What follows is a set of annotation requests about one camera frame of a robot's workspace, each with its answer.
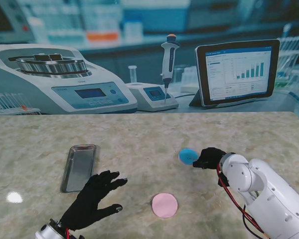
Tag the blue round lid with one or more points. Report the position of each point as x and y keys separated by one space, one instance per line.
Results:
x=183 y=163

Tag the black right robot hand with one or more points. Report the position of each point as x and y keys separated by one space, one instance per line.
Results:
x=209 y=158

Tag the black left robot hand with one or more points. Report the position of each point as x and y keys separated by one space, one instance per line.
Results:
x=92 y=201

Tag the stainless steel tray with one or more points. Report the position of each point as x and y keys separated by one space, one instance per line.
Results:
x=77 y=169

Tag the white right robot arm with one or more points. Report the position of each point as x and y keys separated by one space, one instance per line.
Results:
x=264 y=196

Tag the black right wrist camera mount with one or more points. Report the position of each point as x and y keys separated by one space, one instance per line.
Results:
x=223 y=179

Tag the printed laboratory backdrop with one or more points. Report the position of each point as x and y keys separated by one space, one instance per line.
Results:
x=149 y=25

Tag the pink culture dish lid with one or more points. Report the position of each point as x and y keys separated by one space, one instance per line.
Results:
x=164 y=205

